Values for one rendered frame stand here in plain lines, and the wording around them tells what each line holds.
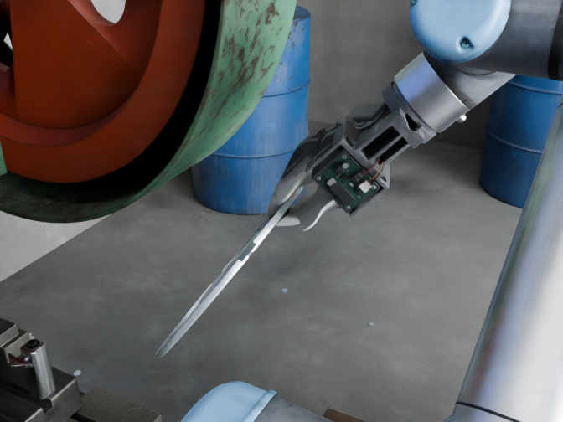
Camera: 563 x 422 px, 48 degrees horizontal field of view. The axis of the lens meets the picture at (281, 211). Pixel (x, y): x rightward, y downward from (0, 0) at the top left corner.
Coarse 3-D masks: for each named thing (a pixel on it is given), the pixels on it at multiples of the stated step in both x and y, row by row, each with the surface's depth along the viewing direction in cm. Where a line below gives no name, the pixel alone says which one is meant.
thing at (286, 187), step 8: (304, 160) 70; (296, 168) 71; (304, 168) 70; (312, 168) 68; (288, 176) 71; (296, 176) 71; (304, 176) 69; (280, 184) 72; (288, 184) 71; (296, 184) 69; (304, 184) 71; (280, 192) 71; (288, 192) 68; (272, 200) 73; (280, 200) 68; (272, 208) 74; (272, 216) 74
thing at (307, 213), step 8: (320, 192) 71; (304, 200) 73; (312, 200) 72; (320, 200) 72; (328, 200) 70; (288, 208) 75; (296, 208) 74; (304, 208) 73; (312, 208) 72; (320, 208) 70; (288, 216) 74; (296, 216) 73; (304, 216) 72; (312, 216) 70; (320, 216) 73; (280, 224) 74; (288, 224) 74; (304, 224) 70; (312, 224) 69
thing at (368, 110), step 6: (384, 102) 66; (354, 108) 76; (360, 108) 73; (366, 108) 71; (372, 108) 69; (378, 108) 66; (384, 108) 66; (354, 114) 74; (360, 114) 71; (366, 114) 69; (372, 114) 66; (378, 114) 66; (354, 120) 73; (360, 120) 71; (366, 120) 69; (372, 120) 66
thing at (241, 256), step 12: (288, 204) 73; (276, 216) 71; (264, 228) 70; (252, 240) 78; (240, 252) 78; (252, 252) 69; (228, 264) 96; (240, 264) 68; (228, 276) 68; (216, 288) 68; (204, 300) 68; (192, 312) 92; (180, 324) 90; (192, 324) 69; (168, 336) 87; (180, 336) 70; (168, 348) 72
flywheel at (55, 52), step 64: (64, 0) 85; (128, 0) 80; (192, 0) 72; (0, 64) 101; (64, 64) 90; (128, 64) 85; (192, 64) 76; (0, 128) 99; (64, 128) 96; (128, 128) 85
